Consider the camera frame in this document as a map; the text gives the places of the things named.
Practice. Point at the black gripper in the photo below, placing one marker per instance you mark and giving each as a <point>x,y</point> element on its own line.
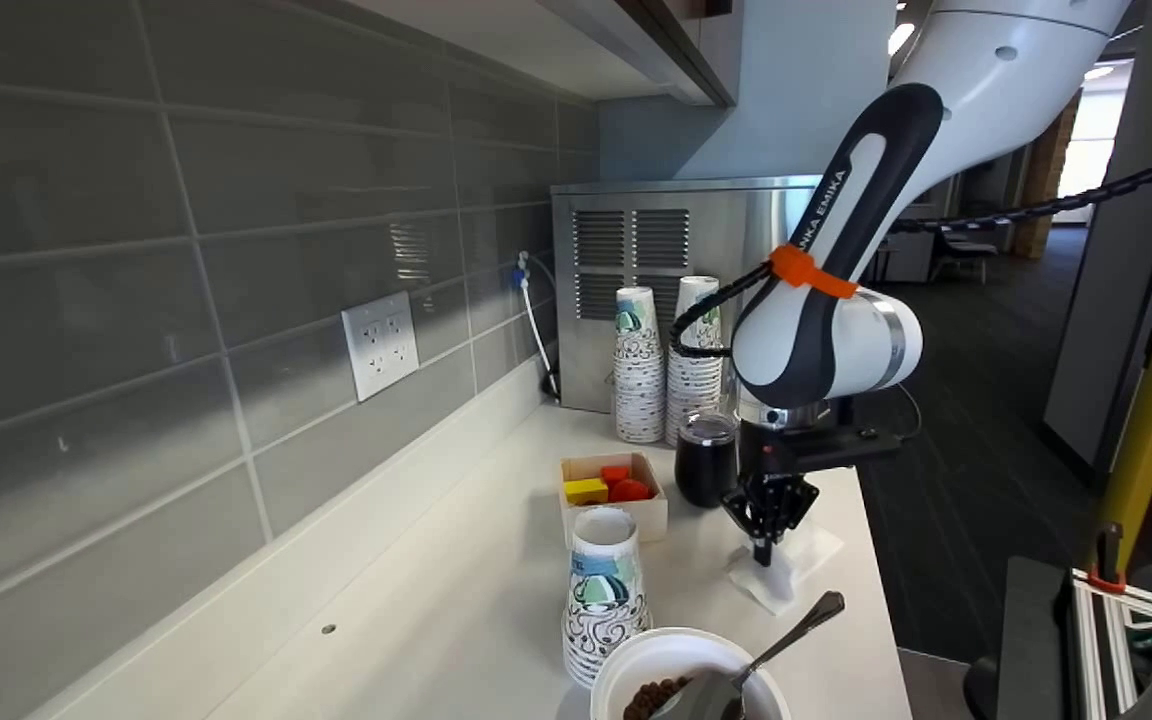
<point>791,444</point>

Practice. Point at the white paper napkin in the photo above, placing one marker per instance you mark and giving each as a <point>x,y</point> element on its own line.
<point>794,563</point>

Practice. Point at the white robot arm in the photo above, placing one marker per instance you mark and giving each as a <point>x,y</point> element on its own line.
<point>979,82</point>

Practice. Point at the dark glass tumbler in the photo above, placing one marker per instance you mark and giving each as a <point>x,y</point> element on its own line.
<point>706,461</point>

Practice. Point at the cardboard box with blocks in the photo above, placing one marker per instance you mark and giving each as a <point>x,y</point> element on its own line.
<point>612,480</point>

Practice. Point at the stack of paper cups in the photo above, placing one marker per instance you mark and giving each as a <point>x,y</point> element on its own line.
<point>639,400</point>
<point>697,376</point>

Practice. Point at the white bowl with coffee grounds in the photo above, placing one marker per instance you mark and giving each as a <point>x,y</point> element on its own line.
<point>658,667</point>

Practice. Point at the patterned paper cup near bowl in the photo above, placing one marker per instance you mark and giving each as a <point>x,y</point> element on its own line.
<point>606,589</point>

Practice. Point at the steel appliance side panel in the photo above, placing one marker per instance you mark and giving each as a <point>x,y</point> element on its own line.
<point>654,232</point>

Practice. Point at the yellow tripod stand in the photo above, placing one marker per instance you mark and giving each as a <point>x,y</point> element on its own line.
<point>1109,612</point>

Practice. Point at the white wall outlet centre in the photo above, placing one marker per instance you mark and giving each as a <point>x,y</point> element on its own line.
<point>383,346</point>

